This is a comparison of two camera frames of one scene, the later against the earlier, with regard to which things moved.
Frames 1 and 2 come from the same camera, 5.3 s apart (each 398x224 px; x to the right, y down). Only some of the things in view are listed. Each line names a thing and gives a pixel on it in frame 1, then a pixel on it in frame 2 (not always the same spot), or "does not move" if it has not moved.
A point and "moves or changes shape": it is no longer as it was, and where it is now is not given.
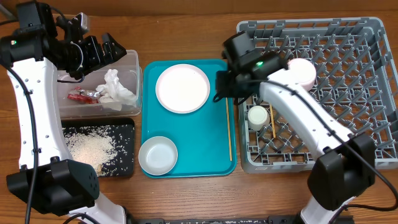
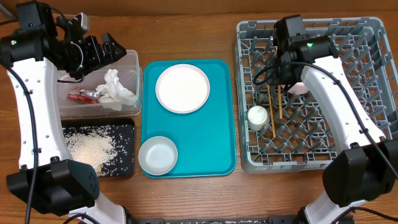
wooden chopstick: (229, 140) moves or changes shape
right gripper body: (222, 83) → (275, 76)
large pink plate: (183, 88) does not move
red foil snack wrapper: (84, 96) does not move
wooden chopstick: (273, 127) does not move
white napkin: (113, 93) does not move
